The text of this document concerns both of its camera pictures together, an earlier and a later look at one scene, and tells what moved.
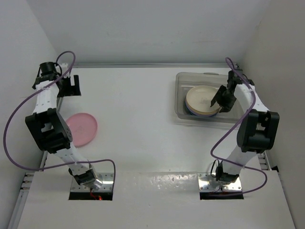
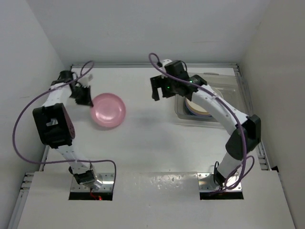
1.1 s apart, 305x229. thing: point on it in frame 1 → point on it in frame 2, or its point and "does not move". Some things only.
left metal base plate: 106,178 does not move
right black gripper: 226,106 → 158,81
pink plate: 83,128 → 108,110
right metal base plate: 207,182 does not move
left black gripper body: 65,88 → 81,95
